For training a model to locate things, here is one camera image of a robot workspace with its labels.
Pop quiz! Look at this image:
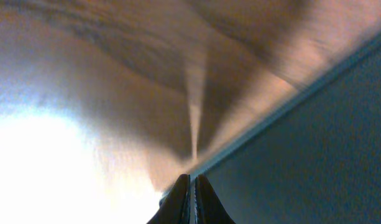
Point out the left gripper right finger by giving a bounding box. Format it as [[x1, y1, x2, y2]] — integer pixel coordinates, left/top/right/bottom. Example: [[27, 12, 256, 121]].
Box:
[[195, 174, 236, 224]]

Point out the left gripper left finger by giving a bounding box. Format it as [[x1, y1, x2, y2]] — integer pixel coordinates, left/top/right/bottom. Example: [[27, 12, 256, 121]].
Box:
[[147, 174, 191, 224]]

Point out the dark green box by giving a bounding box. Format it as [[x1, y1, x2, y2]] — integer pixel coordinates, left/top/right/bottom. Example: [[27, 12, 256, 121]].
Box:
[[190, 32, 381, 223]]

